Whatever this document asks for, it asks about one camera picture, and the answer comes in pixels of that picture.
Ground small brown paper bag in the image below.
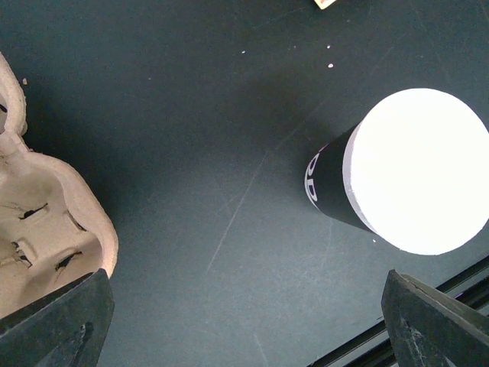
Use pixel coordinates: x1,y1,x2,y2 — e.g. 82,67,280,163
315,0,336,10

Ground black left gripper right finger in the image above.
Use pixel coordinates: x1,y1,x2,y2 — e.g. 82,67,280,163
381,270,488,366

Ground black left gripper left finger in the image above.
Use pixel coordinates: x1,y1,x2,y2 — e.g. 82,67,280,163
1,268,115,366

